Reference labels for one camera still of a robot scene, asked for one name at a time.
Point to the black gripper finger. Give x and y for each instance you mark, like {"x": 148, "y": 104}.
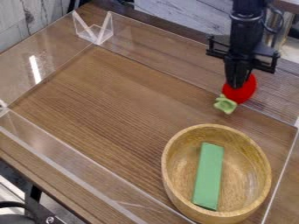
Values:
{"x": 238, "y": 70}

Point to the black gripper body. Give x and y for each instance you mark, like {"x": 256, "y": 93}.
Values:
{"x": 262, "y": 56}

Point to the red plush strawberry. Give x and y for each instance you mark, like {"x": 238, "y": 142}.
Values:
{"x": 234, "y": 96}

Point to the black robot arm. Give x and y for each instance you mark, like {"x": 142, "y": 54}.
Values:
{"x": 248, "y": 23}

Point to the metal table leg background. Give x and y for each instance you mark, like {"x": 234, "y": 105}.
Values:
{"x": 279, "y": 21}

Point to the green rectangular block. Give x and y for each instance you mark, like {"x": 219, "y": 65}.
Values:
{"x": 208, "y": 174}

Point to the wooden oval bowl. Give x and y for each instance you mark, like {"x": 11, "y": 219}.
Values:
{"x": 246, "y": 173}

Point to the clear acrylic corner bracket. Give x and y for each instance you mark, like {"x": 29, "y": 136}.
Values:
{"x": 94, "y": 33}

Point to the clear acrylic tray wall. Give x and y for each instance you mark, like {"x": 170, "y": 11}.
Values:
{"x": 87, "y": 188}

